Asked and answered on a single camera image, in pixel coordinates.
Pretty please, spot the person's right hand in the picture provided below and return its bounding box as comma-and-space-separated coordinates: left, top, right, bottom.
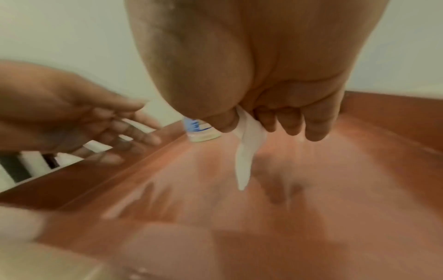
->
124, 0, 389, 143

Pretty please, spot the person's left hand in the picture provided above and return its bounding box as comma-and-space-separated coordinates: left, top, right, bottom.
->
0, 60, 163, 165

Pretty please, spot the clear near-empty spray bottle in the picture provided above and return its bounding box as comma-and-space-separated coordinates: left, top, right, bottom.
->
182, 116, 222, 143

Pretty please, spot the white tissue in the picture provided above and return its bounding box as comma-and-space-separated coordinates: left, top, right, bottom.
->
234, 105, 268, 191

